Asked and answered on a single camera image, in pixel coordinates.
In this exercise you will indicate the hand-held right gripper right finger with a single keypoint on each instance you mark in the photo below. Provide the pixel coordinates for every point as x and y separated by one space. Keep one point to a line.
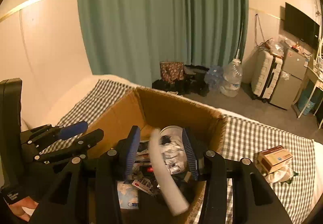
191 153

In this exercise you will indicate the green curtain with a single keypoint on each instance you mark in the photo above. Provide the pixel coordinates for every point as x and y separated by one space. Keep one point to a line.
151 12

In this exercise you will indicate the white dressing table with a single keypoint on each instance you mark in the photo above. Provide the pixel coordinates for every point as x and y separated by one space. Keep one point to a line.
314 82

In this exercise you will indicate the grey checkered cloth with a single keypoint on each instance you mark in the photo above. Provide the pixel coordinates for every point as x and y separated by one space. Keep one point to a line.
252 133

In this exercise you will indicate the white foam tube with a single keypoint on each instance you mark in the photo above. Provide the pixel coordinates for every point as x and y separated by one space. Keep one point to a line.
161 176

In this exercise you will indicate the person's left hand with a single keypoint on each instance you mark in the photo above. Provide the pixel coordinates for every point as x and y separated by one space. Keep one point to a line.
19 210

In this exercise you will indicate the grey small fridge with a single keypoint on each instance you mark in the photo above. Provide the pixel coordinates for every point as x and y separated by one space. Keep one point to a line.
290 80

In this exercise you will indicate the brown patterned bag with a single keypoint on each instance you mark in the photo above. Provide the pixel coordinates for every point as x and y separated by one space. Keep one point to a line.
171 71

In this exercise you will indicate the pack of water bottles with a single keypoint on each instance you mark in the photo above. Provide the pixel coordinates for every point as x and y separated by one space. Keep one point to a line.
214 76

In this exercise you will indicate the brown medicine box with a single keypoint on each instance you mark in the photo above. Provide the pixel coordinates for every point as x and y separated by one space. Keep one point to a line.
275 157

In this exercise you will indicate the white mop stick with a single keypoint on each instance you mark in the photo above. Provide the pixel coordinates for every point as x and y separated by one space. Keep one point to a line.
238 55

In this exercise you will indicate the blue bin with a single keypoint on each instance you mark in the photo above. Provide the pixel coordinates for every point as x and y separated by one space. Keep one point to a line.
306 103

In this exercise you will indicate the white suitcase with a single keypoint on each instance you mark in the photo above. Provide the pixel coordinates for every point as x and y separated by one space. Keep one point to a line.
265 75

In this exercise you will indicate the black clothes pile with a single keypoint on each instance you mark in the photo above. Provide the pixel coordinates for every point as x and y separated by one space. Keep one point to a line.
186 85

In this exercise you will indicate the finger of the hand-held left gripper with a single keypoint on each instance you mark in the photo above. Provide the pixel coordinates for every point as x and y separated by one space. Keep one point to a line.
88 137
73 129

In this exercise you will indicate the black wall television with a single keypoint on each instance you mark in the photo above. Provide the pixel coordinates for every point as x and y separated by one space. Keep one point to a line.
300 25

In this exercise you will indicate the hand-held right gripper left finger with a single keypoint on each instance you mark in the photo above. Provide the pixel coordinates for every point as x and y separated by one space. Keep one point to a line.
132 148

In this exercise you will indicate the clear plastic bag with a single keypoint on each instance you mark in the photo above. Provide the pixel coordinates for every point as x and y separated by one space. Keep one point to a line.
276 48

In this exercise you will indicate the brown cardboard box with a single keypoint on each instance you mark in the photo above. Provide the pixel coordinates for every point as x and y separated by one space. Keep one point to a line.
176 110

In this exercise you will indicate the crumpled plastic wrapper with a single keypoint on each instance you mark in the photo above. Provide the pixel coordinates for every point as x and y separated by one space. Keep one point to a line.
174 156

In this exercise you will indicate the blue tissue pack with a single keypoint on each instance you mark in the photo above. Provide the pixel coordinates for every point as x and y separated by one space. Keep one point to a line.
128 195

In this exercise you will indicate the white red label packet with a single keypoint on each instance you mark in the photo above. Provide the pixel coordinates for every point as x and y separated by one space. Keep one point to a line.
145 185

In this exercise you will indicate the large clear water jug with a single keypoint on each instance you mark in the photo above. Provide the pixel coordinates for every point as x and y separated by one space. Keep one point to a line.
231 80

